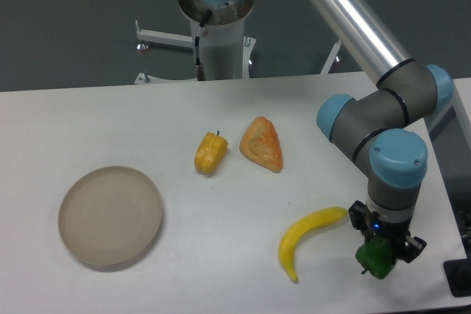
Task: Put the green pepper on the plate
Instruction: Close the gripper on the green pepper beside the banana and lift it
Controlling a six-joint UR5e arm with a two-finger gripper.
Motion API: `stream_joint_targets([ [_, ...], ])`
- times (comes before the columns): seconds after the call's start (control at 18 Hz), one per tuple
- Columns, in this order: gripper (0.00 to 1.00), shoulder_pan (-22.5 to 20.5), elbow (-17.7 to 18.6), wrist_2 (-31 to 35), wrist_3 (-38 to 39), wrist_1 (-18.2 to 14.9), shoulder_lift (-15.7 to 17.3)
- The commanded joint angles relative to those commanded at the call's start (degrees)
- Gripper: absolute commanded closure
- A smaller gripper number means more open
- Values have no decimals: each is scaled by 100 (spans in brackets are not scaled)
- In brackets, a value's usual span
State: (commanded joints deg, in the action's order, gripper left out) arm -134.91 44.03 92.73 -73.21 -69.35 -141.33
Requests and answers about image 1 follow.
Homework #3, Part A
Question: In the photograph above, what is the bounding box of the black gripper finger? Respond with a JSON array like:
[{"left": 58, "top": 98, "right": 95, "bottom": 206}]
[
  {"left": 348, "top": 201, "right": 370, "bottom": 240},
  {"left": 396, "top": 235, "right": 427, "bottom": 263}
]

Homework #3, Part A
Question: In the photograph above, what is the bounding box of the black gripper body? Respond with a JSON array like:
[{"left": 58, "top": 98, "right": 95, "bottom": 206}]
[{"left": 364, "top": 206, "right": 414, "bottom": 244}]

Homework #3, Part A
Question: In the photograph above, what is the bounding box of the green toy pepper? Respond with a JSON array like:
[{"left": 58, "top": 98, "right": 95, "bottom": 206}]
[{"left": 355, "top": 236, "right": 397, "bottom": 279}]

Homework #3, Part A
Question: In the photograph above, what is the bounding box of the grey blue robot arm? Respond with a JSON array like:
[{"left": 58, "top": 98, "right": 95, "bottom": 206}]
[{"left": 179, "top": 0, "right": 453, "bottom": 263}]

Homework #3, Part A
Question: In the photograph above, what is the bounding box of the yellow toy pepper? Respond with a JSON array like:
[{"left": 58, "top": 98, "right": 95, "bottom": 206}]
[{"left": 194, "top": 131, "right": 228, "bottom": 176}]

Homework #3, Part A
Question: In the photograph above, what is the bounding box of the beige round plate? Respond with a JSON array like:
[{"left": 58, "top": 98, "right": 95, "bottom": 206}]
[{"left": 57, "top": 166, "right": 163, "bottom": 271}]

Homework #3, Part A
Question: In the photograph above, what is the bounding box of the black device at table edge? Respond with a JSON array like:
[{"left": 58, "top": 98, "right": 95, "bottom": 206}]
[{"left": 442, "top": 210, "right": 471, "bottom": 298}]

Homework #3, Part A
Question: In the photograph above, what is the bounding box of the yellow toy banana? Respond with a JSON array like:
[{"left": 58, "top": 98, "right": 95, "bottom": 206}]
[{"left": 277, "top": 207, "right": 347, "bottom": 283}]

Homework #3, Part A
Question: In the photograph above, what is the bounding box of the orange toy bread slice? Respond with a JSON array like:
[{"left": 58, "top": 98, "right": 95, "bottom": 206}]
[{"left": 239, "top": 116, "right": 283, "bottom": 173}]

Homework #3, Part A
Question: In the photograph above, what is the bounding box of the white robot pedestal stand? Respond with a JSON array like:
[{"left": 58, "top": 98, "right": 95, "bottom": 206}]
[{"left": 135, "top": 0, "right": 341, "bottom": 81}]

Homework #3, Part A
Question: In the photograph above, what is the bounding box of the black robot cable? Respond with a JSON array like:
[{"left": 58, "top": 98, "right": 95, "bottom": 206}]
[{"left": 194, "top": 9, "right": 213, "bottom": 82}]

